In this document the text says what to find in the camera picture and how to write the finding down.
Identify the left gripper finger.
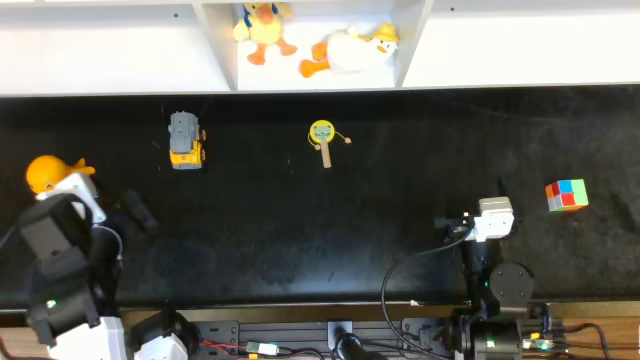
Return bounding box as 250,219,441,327
122,188,159,234

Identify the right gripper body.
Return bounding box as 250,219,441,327
433,215,475,242

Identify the grey and yellow toy truck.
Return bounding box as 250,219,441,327
167,110,207,171

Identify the yellow rubber duck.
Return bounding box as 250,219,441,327
25,154,96,195

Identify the many-coloured puzzle cube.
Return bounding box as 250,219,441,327
544,178,590,213

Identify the yellow rattle drum toy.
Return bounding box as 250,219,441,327
307,119,353,170

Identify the white shelf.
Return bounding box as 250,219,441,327
0,0,640,99

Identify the white plush duck yellow hat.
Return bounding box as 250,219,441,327
298,21,401,79

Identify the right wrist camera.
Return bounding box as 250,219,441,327
471,196,516,244

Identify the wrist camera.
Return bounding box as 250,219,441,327
35,172,107,225
471,196,516,244

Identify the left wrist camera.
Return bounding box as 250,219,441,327
35,172,107,225

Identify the mounting rail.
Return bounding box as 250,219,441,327
190,317,613,360

